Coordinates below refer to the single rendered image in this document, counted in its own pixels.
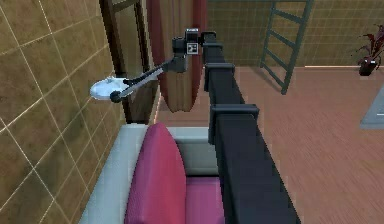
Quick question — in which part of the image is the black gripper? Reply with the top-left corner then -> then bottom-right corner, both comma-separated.
109,36 -> 190,104

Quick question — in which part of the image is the grey armchair with pink cushions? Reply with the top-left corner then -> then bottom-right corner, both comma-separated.
78,121 -> 226,224

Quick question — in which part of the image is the dark brown framed window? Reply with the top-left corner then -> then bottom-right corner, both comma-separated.
99,0 -> 159,125

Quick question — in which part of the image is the green ladder shelf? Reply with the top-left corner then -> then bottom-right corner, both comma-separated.
259,0 -> 315,96

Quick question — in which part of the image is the red plant in black pot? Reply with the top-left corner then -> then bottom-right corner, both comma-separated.
355,23 -> 384,77

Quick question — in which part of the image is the grey rug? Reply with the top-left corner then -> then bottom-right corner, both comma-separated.
359,85 -> 384,130

